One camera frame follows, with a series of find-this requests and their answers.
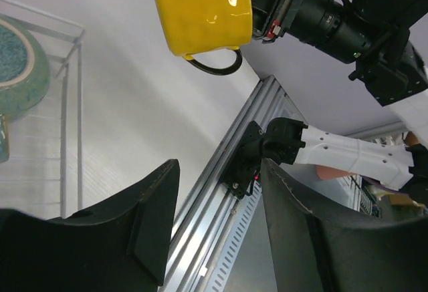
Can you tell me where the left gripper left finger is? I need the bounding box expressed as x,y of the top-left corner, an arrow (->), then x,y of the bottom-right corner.
1,159 -> 181,291

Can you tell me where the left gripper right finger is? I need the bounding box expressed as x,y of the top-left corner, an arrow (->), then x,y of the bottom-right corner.
260,159 -> 427,291

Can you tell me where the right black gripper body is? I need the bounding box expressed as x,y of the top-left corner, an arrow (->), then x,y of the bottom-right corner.
247,0 -> 317,44

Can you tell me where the yellow enamel mug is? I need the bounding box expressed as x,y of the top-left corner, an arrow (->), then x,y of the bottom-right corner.
155,0 -> 253,76

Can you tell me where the teal speckled ceramic mug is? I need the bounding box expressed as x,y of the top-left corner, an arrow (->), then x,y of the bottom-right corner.
1,15 -> 51,163

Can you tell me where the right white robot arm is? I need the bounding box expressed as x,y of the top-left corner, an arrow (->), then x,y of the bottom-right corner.
251,0 -> 427,204

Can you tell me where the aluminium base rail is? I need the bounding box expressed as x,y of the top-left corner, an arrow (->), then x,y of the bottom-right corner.
160,76 -> 303,292

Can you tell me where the perforated cable duct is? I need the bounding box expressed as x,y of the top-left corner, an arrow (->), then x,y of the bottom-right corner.
203,182 -> 261,292

